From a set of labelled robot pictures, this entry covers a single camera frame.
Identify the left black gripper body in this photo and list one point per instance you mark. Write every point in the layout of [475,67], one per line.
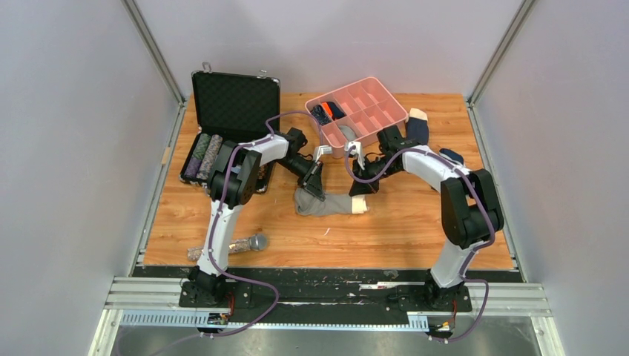
[300,167]

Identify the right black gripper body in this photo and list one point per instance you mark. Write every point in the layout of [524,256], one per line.
[371,170]

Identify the grey underwear white waistband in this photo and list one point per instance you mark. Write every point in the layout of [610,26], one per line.
[308,205]

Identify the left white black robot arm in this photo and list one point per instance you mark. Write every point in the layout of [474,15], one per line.
[232,183]

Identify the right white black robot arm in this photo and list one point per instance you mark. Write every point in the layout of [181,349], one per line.
[471,214]

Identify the rolled grey underwear in tray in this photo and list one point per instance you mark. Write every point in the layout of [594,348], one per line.
[348,133]

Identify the navy blue underwear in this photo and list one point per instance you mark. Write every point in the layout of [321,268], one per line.
[452,156]

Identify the rolled dark patterned underwear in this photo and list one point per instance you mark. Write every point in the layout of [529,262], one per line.
[320,115]

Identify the rolled navy underwear in tray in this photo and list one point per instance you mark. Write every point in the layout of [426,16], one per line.
[335,111]

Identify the rolled orange underwear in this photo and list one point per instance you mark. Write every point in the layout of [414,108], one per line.
[328,111]

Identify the navy sock cream toe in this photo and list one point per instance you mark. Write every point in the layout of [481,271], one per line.
[417,126]

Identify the pink compartment organizer tray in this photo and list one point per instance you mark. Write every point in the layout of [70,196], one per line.
[369,108]

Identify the black poker chip case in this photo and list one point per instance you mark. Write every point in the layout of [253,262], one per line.
[232,106]

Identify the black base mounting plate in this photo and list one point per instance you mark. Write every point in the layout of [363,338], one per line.
[324,290]

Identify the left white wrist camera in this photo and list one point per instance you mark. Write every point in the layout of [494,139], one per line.
[320,151]

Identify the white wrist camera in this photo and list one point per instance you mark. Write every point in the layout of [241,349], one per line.
[320,151]
[353,149]

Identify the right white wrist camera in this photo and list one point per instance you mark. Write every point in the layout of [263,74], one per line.
[353,149]

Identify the glitter handle microphone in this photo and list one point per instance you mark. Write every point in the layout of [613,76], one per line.
[256,242]

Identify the aluminium frame rail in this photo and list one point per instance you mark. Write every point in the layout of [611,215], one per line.
[139,301]

